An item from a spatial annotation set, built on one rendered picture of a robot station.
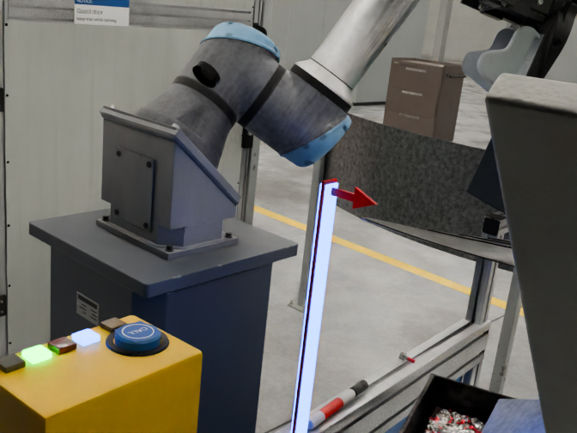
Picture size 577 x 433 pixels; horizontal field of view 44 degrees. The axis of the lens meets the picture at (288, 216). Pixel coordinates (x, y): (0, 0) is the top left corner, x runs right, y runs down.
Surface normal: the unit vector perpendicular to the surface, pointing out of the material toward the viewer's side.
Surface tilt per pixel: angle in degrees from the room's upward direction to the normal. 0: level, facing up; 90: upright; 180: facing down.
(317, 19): 90
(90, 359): 0
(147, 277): 0
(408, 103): 90
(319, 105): 87
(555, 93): 40
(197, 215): 90
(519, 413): 55
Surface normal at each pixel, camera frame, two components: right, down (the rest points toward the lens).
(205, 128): 0.66, -0.18
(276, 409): 0.10, -0.95
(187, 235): 0.73, 0.27
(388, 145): -0.79, 0.10
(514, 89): -0.33, -0.62
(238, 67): 0.30, -0.07
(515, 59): 0.15, 0.26
